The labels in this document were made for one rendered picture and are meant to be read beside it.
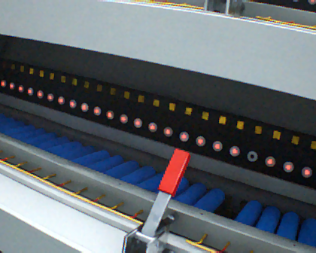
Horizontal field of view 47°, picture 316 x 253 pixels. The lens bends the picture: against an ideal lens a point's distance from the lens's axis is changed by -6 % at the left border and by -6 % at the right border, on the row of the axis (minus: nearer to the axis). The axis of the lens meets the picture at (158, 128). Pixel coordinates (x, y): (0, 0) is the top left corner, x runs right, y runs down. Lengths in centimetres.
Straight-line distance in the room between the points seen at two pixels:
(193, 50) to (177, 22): 3
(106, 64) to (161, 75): 9
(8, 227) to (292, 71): 26
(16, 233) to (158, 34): 20
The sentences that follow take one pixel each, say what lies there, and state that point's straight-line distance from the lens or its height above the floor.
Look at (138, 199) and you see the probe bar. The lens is 34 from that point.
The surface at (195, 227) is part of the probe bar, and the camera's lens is 33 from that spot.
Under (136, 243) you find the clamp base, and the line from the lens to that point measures 30.
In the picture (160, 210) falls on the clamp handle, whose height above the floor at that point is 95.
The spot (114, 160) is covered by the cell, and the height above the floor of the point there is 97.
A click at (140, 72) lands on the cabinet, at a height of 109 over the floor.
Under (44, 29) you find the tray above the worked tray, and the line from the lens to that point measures 38.
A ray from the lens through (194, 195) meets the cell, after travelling 38.
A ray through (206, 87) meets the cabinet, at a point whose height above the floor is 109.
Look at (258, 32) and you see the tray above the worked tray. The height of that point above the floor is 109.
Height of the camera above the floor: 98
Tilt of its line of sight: 5 degrees up
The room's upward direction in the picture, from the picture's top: 19 degrees clockwise
